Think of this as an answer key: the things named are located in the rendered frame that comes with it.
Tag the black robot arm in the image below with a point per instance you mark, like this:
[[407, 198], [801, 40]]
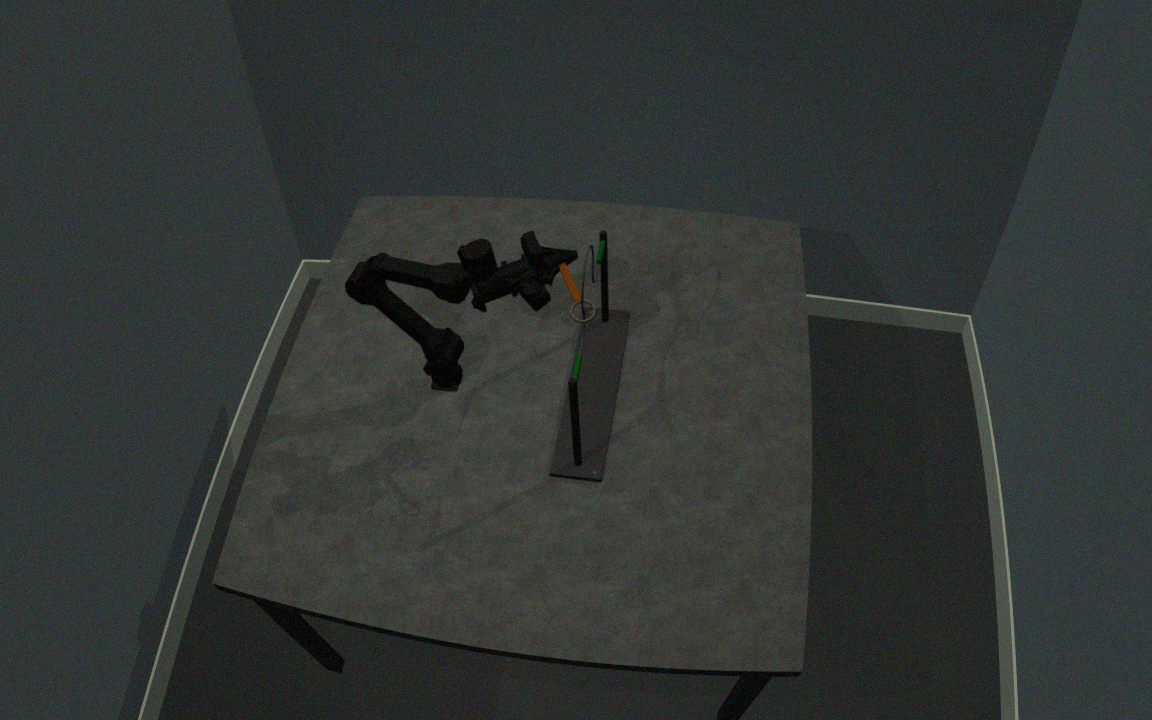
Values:
[[450, 282]]

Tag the orange-brown long thin bar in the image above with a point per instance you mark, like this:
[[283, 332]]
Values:
[[575, 293]]

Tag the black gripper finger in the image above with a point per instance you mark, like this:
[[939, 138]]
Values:
[[556, 270], [553, 257]]

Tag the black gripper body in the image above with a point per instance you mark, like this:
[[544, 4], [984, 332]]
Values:
[[531, 259]]

